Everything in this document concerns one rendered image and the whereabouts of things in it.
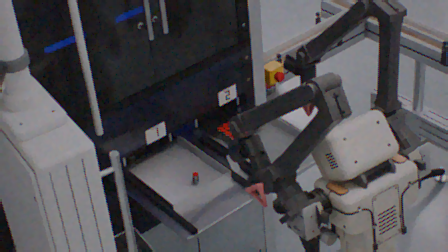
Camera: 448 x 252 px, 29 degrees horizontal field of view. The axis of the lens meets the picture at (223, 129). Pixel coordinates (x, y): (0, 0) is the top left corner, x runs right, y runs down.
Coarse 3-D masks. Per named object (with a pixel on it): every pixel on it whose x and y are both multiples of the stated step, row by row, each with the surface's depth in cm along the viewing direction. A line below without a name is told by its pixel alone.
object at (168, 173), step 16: (176, 144) 329; (144, 160) 322; (160, 160) 321; (176, 160) 321; (192, 160) 320; (208, 160) 317; (144, 176) 314; (160, 176) 314; (176, 176) 313; (208, 176) 311; (224, 176) 306; (160, 192) 306; (176, 192) 306; (192, 192) 304; (176, 208) 297
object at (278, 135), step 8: (272, 120) 335; (280, 120) 330; (272, 128) 332; (280, 128) 332; (288, 128) 328; (208, 136) 326; (264, 136) 328; (272, 136) 328; (280, 136) 327; (288, 136) 327; (296, 136) 326; (224, 144) 326; (264, 144) 324; (272, 144) 324; (280, 144) 323; (288, 144) 323; (272, 152) 320; (280, 152) 319; (248, 160) 314; (272, 160) 316
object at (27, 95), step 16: (0, 0) 211; (0, 16) 213; (0, 32) 216; (16, 32) 218; (0, 48) 219; (16, 48) 220; (0, 64) 221; (16, 64) 221; (0, 80) 218; (16, 80) 224; (16, 96) 227; (32, 96) 228
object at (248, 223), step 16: (256, 208) 371; (160, 224) 335; (224, 224) 361; (240, 224) 368; (256, 224) 376; (160, 240) 339; (176, 240) 345; (208, 240) 359; (224, 240) 366; (240, 240) 373; (256, 240) 381
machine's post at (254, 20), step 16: (256, 0) 317; (256, 16) 321; (256, 32) 324; (256, 48) 328; (256, 64) 332; (256, 80) 336; (256, 96) 340; (272, 208) 378; (272, 224) 383; (272, 240) 388
